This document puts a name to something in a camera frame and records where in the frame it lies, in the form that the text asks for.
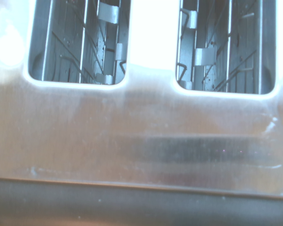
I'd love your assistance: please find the stainless steel two-slot toaster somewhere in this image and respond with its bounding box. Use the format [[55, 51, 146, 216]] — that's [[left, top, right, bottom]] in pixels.
[[0, 0, 283, 226]]

